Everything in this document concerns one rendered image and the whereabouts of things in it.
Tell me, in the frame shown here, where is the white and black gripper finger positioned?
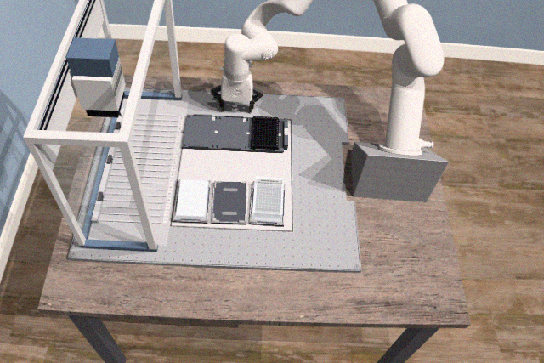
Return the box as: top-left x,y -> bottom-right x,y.
249,87 -> 264,113
211,85 -> 224,111

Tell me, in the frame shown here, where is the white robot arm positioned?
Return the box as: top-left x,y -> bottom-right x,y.
220,0 -> 444,156

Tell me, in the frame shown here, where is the black well plate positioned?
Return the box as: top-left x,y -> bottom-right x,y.
251,116 -> 279,150

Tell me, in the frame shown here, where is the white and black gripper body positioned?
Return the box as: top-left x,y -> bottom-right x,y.
221,71 -> 253,102

